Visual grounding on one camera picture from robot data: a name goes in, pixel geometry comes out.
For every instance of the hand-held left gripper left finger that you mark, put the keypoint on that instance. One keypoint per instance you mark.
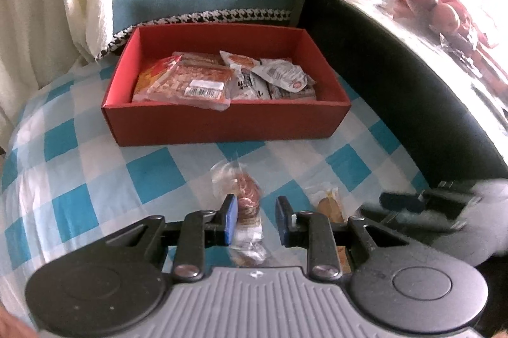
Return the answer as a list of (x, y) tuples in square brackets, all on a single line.
[(229, 221)]

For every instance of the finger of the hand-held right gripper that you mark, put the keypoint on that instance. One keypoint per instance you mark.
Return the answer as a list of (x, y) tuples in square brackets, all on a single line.
[(401, 203)]

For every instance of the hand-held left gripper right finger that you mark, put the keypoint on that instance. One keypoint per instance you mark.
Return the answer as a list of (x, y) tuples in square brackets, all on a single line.
[(282, 221)]

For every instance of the small clear snack packet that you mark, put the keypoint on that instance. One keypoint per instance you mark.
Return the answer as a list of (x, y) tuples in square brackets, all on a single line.
[(248, 191)]

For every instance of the brown yellow snack packet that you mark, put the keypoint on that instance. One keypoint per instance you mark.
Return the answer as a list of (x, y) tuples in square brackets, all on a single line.
[(329, 205)]

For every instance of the red cardboard box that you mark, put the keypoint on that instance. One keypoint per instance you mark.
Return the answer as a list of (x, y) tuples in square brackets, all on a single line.
[(222, 123)]

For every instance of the white packet red print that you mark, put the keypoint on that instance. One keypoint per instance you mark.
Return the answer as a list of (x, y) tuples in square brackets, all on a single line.
[(295, 95)]

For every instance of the clear orange cracker packet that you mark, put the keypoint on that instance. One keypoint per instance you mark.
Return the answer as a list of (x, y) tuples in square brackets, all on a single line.
[(186, 82)]

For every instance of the white snack pouch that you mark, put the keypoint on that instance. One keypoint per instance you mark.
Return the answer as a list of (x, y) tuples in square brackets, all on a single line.
[(281, 74)]

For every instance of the white packet dark print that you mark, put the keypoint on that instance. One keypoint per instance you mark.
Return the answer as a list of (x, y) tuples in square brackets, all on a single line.
[(238, 62)]

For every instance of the red yellow snack packet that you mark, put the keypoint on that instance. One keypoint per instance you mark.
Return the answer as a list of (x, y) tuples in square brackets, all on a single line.
[(153, 74)]

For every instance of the dark table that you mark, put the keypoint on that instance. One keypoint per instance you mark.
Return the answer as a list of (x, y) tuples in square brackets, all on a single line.
[(377, 64)]

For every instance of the blue white checkered cloth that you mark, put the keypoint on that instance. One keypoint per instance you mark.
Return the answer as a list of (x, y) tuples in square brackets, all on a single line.
[(79, 183)]

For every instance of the white towel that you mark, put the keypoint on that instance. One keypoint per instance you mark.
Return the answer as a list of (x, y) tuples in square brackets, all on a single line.
[(59, 4)]

